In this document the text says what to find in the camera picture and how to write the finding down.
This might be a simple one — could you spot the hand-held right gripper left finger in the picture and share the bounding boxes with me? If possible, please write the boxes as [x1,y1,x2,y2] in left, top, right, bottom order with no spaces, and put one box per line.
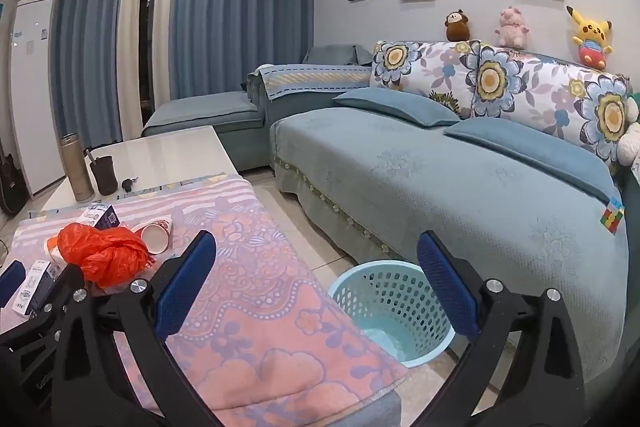
[50,231,226,427]

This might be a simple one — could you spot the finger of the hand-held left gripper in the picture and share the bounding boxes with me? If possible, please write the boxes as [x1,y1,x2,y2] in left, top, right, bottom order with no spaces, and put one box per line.
[30,264,86,339]
[0,259,27,308]

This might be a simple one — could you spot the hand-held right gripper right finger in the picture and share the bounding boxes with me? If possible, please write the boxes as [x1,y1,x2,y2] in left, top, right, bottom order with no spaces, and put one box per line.
[416,231,588,427]

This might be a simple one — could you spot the blue and white carton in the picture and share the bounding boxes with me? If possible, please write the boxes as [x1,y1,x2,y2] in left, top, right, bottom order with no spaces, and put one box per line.
[76,203,121,232]
[10,259,68,319]

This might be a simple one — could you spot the orange plastic bag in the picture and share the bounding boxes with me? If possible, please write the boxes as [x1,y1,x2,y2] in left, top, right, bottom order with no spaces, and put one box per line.
[56,223,152,289]

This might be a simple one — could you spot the orange and white paper cup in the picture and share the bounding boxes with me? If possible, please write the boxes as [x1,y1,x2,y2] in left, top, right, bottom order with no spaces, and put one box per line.
[131,214,174,256]

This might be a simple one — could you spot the light blue plastic basket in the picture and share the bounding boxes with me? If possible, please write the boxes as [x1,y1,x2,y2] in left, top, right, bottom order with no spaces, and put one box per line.
[327,259,457,369]

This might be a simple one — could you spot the pink floral printed blanket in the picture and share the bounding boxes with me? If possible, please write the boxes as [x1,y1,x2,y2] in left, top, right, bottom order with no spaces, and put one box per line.
[10,174,411,413]

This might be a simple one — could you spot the black guitar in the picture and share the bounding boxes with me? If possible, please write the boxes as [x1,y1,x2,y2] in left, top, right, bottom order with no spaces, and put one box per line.
[0,151,27,215]

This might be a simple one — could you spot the light teal sofa cover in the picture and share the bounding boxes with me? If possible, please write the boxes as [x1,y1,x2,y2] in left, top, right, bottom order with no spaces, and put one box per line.
[270,107,631,358]

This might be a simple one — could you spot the champagne metal thermos flask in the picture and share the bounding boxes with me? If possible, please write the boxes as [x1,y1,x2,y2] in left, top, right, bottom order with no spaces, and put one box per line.
[60,133,96,202]

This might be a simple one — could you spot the dark brown cup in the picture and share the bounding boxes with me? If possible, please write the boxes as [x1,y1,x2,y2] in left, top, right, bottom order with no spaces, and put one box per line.
[91,154,119,196]

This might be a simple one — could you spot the white coffee table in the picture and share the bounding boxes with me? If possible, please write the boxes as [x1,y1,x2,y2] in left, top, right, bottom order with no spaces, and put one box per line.
[40,125,246,212]

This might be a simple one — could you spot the blue sectional sofa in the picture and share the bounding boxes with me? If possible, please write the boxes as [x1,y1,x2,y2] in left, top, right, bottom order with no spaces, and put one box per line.
[141,42,640,368]

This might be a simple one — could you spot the blue pillow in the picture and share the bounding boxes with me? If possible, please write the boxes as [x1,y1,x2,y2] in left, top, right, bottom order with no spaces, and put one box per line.
[444,118,621,202]
[332,87,461,128]

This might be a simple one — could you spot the colourful puzzle cube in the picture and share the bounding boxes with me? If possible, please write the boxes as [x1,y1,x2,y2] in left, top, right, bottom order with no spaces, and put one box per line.
[600,197,626,235]

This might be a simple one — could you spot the floral cushion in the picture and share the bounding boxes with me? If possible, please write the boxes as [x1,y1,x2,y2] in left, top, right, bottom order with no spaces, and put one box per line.
[470,46,586,142]
[570,67,640,165]
[370,39,483,118]

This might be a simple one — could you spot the white plush toy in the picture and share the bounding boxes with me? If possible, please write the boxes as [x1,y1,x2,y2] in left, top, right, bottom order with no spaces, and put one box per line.
[616,122,640,166]

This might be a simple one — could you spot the white sheer curtain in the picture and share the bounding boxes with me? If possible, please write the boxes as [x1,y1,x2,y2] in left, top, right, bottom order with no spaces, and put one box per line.
[117,0,188,136]

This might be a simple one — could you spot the striped armrest cloth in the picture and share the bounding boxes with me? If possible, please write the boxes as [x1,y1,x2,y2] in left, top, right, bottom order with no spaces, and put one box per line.
[259,63,373,100]

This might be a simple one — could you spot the blue curtain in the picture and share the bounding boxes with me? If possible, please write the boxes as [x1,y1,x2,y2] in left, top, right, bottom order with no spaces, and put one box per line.
[45,0,138,148]
[170,0,316,108]

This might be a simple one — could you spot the brown monkey plush toy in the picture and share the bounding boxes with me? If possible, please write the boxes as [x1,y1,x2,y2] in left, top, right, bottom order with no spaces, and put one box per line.
[445,9,472,42]

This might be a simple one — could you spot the pink pig plush toy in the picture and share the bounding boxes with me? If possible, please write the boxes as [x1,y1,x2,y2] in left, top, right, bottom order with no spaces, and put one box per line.
[495,6,532,49]

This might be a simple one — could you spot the yellow plush toy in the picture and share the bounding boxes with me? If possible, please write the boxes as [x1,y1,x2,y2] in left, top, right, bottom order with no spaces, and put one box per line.
[566,5,614,68]

